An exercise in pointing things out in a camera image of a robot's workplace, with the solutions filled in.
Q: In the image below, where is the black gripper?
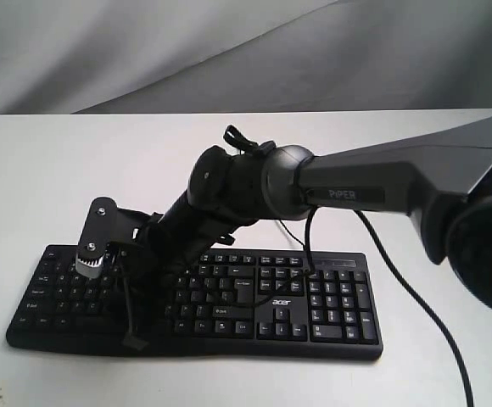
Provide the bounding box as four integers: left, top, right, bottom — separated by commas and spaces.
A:
128, 211, 236, 288

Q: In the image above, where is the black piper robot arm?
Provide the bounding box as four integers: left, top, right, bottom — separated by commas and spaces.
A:
136, 117, 492, 309

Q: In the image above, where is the black acer keyboard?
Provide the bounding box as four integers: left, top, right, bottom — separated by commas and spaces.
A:
6, 245, 383, 360

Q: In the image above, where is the grey backdrop cloth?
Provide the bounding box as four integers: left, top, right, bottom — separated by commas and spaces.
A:
0, 1, 492, 114

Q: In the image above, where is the black keyboard usb cable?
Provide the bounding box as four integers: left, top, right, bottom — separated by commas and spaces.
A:
228, 214, 315, 306

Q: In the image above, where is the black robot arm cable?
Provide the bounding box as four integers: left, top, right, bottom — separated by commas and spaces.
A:
300, 207, 478, 407

